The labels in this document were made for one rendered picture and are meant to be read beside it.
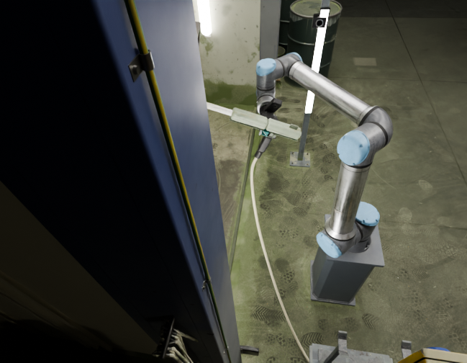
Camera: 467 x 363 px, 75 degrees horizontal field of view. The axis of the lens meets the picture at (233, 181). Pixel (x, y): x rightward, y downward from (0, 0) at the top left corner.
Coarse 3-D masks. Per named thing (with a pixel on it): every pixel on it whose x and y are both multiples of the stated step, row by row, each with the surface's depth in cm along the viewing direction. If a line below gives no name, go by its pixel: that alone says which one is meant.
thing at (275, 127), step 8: (208, 104) 122; (224, 112) 123; (232, 112) 123; (240, 112) 124; (248, 112) 125; (232, 120) 125; (240, 120) 124; (248, 120) 124; (256, 120) 124; (264, 120) 125; (272, 120) 127; (256, 128) 127; (264, 128) 127; (272, 128) 127; (280, 128) 127; (288, 128) 128; (296, 128) 128; (264, 136) 133; (272, 136) 131; (288, 136) 130; (296, 136) 129; (264, 144) 135; (256, 152) 140
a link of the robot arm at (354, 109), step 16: (288, 64) 143; (304, 64) 141; (304, 80) 138; (320, 80) 133; (320, 96) 134; (336, 96) 128; (352, 96) 125; (352, 112) 123; (368, 112) 118; (384, 112) 117; (384, 128) 112
